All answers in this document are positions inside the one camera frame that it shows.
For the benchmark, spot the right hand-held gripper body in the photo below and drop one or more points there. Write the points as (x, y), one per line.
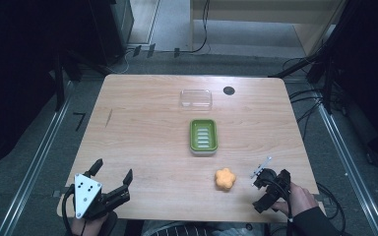
(273, 185)

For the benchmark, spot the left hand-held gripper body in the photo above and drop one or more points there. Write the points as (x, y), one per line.
(86, 194)

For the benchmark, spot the person's right hand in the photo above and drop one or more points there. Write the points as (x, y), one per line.
(300, 198)

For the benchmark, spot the person's left hand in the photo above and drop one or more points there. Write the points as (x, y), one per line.
(88, 225)

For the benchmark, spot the orange flower-shaped soap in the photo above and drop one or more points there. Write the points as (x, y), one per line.
(225, 179)

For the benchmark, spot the person's striped clothing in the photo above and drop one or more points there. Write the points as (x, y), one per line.
(180, 230)

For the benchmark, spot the green soap dish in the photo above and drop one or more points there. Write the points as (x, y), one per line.
(203, 137)

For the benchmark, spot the black metal stand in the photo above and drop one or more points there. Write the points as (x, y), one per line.
(59, 83)

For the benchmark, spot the black round table grommet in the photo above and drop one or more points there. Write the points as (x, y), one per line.
(229, 90)

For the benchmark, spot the clear plastic container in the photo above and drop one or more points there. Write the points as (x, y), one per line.
(196, 99)

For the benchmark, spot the black cabinet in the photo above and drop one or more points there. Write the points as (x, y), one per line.
(111, 29)

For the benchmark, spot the light wooden furniture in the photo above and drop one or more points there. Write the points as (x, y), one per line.
(269, 11)

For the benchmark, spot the metal floor rail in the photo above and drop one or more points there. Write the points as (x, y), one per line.
(34, 160)
(348, 164)

